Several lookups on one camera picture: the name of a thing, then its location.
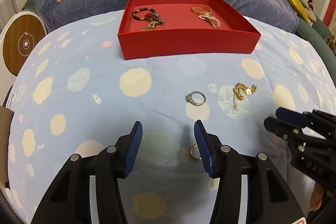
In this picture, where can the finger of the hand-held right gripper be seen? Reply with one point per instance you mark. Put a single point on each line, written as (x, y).
(286, 115)
(278, 127)

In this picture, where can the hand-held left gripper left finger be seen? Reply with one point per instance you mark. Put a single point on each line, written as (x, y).
(134, 150)

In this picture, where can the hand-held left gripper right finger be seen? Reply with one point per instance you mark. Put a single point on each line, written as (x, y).
(203, 150)

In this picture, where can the gold hoop earring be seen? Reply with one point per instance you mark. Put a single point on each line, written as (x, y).
(192, 154)

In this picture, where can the red cardboard box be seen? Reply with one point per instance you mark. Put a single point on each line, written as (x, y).
(183, 43)

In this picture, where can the silver watch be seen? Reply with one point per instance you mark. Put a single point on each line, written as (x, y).
(156, 18)

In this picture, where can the gold bangle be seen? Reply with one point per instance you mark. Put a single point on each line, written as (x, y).
(193, 10)

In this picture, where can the person's right hand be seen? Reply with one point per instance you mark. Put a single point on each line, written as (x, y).
(319, 196)

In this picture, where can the green sofa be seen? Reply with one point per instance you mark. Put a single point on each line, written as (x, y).
(315, 37)

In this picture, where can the yellow cushion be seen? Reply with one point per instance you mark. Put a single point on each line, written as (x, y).
(295, 3)

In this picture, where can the white machine with wooden disc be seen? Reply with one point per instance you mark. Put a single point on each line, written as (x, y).
(23, 43)

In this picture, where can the red patterned wall hanging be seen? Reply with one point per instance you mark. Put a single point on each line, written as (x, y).
(329, 8)

